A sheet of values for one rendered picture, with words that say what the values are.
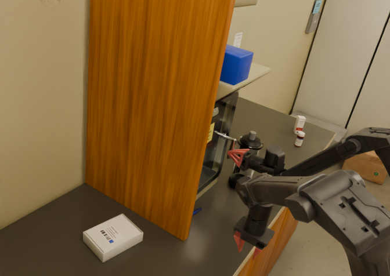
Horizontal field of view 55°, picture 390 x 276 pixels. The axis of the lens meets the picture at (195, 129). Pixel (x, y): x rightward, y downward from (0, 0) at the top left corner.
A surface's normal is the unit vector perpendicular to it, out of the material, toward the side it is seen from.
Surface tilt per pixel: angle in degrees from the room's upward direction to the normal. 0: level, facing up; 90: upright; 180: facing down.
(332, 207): 28
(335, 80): 90
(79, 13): 90
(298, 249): 0
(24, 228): 0
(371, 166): 90
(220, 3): 90
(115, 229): 0
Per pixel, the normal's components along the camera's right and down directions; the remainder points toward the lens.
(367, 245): 0.33, 0.29
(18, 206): 0.84, 0.36
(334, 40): -0.53, 0.32
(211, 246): 0.15, -0.88
